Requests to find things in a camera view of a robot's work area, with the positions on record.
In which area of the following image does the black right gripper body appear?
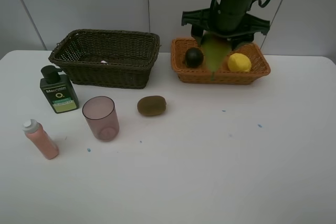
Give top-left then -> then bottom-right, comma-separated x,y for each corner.
181,0 -> 270,39

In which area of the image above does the dark green mangosteen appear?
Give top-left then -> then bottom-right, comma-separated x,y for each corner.
185,48 -> 204,68

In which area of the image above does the dark brown wicker basket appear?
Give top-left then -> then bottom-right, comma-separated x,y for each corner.
48,29 -> 160,89

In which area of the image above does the pink bottle white cap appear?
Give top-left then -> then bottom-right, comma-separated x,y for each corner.
22,119 -> 59,159

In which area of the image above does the orange wicker basket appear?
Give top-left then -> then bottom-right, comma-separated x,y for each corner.
171,38 -> 271,85

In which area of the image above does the green pear red blush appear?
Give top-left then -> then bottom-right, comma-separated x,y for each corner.
201,33 -> 232,81

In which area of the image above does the brown kiwi fruit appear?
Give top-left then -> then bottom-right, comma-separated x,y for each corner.
137,95 -> 166,116

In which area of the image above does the yellow lemon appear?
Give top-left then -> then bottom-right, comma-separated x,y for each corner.
227,53 -> 252,72

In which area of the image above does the dark green pump bottle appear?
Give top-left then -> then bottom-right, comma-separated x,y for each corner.
39,65 -> 79,114

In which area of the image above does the translucent pink plastic cup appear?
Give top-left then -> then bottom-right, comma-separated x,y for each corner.
82,96 -> 120,142

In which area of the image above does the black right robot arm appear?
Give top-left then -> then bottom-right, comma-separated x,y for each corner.
181,0 -> 270,49

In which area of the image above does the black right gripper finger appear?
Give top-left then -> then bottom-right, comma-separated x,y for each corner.
230,36 -> 254,50
191,26 -> 207,46

